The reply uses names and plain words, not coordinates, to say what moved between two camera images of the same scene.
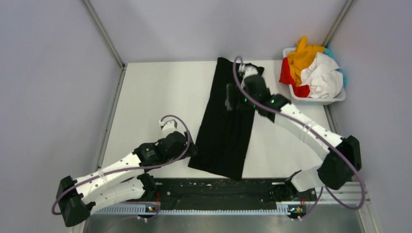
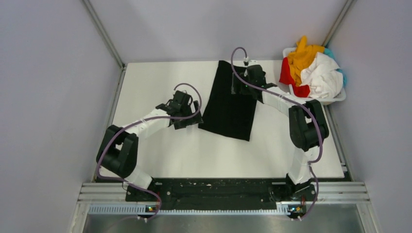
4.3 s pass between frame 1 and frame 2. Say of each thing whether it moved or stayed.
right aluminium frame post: stayed
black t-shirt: moved
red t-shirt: stayed
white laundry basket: stayed
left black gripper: moved
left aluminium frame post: stayed
